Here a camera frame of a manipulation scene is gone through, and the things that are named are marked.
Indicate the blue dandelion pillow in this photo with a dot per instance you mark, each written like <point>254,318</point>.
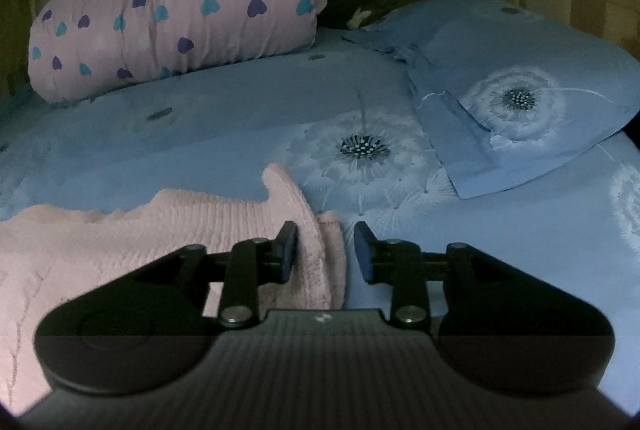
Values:
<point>504,94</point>

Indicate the pink knitted cardigan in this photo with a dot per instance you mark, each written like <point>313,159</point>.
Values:
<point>50,255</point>

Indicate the blue dandelion bed sheet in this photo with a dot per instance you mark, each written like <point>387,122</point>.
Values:
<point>340,120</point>

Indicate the pink heart-print rolled quilt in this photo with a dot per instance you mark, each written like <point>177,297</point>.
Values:
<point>81,48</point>

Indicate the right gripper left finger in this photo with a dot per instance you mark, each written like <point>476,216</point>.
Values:
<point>283,253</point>

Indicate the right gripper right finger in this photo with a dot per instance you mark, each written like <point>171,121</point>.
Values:
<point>371,254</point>

